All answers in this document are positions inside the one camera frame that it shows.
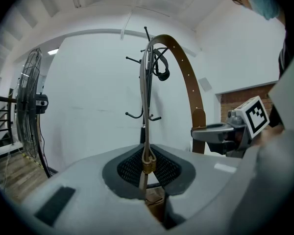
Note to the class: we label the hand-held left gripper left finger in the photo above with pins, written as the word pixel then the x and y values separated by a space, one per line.
pixel 88 192

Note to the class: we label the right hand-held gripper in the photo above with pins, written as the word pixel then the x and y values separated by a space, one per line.
pixel 250 121

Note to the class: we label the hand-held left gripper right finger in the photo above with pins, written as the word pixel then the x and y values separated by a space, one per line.
pixel 205 180

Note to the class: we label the black metal coat rack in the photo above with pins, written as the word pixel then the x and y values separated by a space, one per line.
pixel 149 101

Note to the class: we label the person's right forearm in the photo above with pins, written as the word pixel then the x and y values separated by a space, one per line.
pixel 269 136

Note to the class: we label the black bag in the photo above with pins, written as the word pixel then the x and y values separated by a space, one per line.
pixel 163 70

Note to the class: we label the person's black shirt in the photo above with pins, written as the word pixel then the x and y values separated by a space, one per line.
pixel 284 57

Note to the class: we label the black standing fan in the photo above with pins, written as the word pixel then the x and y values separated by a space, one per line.
pixel 29 101

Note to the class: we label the black metal railing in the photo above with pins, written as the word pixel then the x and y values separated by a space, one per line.
pixel 2 121

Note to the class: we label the light blue face mask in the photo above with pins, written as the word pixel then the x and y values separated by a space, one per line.
pixel 264 1

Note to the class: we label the grey wall plate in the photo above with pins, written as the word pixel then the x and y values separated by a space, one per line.
pixel 205 84

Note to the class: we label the white wall conduit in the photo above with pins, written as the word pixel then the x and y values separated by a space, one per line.
pixel 125 26

